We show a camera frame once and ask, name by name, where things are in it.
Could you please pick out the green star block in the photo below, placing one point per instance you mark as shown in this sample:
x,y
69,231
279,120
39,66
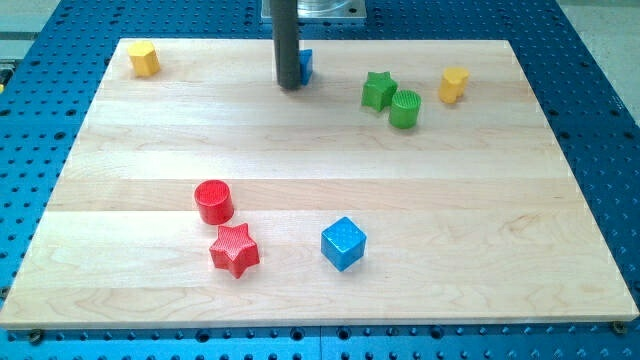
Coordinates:
x,y
378,90

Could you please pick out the red star block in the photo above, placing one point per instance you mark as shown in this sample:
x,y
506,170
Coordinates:
x,y
234,250

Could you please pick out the blue triangle block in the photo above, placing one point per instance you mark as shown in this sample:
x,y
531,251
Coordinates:
x,y
306,65

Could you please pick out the blue cube block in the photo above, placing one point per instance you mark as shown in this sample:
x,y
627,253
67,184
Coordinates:
x,y
343,243

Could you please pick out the light wooden board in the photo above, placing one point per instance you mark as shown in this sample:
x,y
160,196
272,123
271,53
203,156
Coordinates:
x,y
472,216

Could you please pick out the red cylinder block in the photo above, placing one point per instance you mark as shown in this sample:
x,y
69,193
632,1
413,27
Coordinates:
x,y
214,202

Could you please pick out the green cylinder block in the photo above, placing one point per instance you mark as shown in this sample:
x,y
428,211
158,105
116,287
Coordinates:
x,y
405,107

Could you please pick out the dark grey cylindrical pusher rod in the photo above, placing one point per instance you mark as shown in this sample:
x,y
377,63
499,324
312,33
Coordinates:
x,y
286,43

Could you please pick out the yellow hexagon block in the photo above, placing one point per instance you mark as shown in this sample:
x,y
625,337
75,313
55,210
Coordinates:
x,y
144,59

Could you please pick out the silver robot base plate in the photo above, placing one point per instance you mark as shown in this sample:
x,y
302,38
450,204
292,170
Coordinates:
x,y
331,10

